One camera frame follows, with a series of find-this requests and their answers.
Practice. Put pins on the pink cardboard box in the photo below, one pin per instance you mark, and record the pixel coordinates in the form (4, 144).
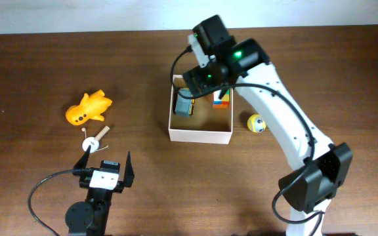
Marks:
(206, 125)

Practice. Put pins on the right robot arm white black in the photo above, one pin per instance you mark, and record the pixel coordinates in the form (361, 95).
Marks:
(319, 166)

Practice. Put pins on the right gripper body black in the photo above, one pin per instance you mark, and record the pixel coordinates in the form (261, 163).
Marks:
(207, 77)

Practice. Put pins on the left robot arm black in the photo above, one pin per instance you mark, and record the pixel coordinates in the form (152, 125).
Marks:
(89, 217)

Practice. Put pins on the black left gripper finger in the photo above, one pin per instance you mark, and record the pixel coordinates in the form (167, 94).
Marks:
(82, 162)
(129, 175)

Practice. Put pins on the yellow ball with eyes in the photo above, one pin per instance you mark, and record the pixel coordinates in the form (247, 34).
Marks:
(256, 123)

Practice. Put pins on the orange rubber animal toy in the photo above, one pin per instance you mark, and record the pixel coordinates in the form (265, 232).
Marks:
(91, 107)

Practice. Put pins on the grey yellow toy car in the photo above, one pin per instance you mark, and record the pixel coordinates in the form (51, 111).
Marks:
(184, 107)

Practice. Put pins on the colourful puzzle cube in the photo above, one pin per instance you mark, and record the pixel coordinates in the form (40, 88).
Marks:
(223, 102)

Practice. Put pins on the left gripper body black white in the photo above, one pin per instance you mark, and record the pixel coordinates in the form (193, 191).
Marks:
(100, 193)

